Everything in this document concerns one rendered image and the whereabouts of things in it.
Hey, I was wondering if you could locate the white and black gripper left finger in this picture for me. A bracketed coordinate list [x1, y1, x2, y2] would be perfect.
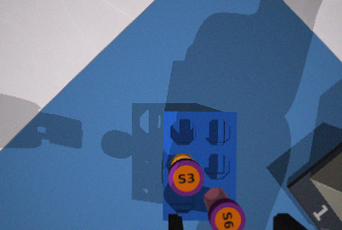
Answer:
[169, 214, 183, 230]

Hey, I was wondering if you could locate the blue tube rack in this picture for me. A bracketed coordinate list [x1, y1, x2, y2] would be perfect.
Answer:
[163, 111, 237, 221]

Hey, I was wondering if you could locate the blue bench mat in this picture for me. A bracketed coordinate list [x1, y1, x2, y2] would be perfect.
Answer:
[0, 0, 342, 230]

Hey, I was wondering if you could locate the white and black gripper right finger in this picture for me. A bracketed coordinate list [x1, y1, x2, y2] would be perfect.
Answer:
[273, 213, 307, 230]

